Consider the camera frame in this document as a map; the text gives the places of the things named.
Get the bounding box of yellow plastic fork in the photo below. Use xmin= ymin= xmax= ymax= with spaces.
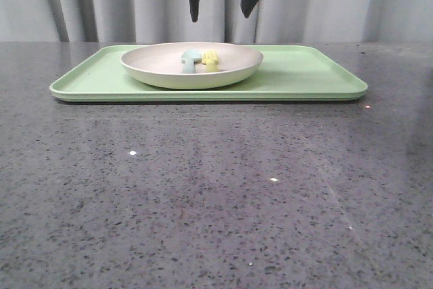
xmin=202 ymin=50 xmax=219 ymax=72

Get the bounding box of cream round plate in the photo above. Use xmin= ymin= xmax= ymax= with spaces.
xmin=120 ymin=42 xmax=263 ymax=90

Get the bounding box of teal plastic spoon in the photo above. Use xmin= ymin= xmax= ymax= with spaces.
xmin=181 ymin=49 xmax=202 ymax=74

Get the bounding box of light green plastic tray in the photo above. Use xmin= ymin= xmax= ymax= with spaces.
xmin=49 ymin=42 xmax=368 ymax=102

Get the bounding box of white pleated curtain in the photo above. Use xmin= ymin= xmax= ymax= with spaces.
xmin=1 ymin=0 xmax=432 ymax=44

